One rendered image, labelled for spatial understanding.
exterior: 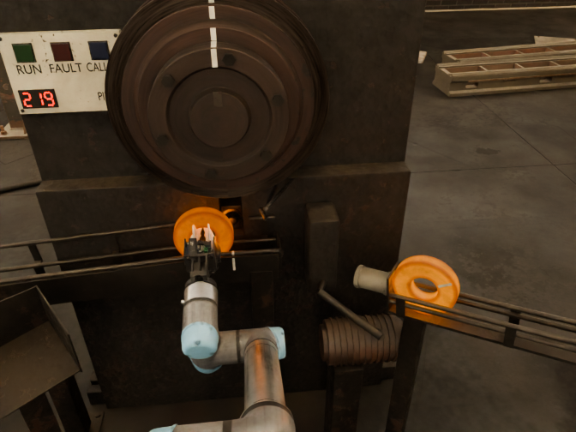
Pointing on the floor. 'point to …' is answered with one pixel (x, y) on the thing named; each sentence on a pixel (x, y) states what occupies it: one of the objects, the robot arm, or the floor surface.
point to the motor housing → (352, 363)
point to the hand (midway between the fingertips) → (203, 229)
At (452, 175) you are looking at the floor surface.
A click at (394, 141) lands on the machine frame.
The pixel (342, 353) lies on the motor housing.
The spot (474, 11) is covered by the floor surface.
